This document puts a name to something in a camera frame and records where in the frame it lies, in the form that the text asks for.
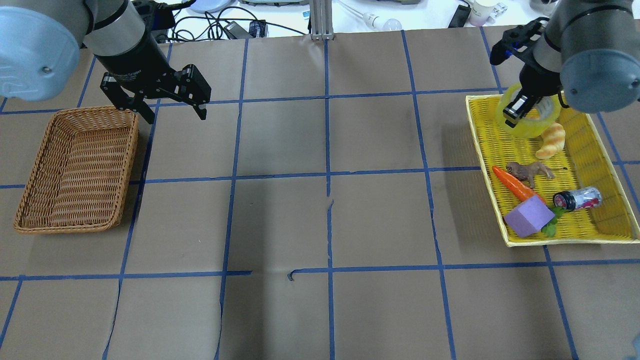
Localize blue plastic plate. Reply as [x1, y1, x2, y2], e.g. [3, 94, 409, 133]
[189, 0, 234, 14]

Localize yellow packing tape roll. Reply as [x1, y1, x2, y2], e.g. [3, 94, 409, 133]
[494, 82, 562, 139]

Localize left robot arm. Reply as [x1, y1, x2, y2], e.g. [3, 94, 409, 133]
[0, 0, 211, 124]

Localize white light bulb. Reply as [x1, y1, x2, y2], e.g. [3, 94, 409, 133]
[361, 13, 403, 32]

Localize black power adapter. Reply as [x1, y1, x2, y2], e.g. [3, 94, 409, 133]
[222, 20, 268, 40]

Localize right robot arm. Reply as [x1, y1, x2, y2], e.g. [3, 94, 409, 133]
[490, 0, 640, 128]

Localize silver drink can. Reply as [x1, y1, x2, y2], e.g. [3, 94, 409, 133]
[552, 186, 602, 212]

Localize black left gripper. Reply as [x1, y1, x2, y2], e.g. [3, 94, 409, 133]
[96, 35, 211, 125]

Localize orange toy carrot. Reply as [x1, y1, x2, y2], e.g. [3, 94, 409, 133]
[491, 166, 546, 204]

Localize aluminium frame post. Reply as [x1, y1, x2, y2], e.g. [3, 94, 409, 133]
[309, 0, 335, 41]

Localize purple foam cube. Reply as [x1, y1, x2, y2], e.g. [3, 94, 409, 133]
[503, 196, 554, 239]

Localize yellow plastic tray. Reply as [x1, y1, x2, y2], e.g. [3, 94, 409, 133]
[465, 95, 639, 248]

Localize brown wicker basket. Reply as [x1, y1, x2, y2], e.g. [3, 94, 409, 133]
[13, 105, 140, 234]

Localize brown toy animal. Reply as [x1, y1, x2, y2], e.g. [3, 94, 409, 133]
[505, 161, 556, 189]

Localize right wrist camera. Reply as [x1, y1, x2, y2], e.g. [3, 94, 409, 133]
[489, 17, 550, 68]

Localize white paper cup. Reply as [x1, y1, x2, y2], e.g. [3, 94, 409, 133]
[468, 0, 499, 27]

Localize toy croissant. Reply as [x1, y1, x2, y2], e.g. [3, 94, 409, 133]
[535, 122, 566, 160]

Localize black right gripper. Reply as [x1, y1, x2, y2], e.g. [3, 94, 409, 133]
[503, 64, 563, 126]

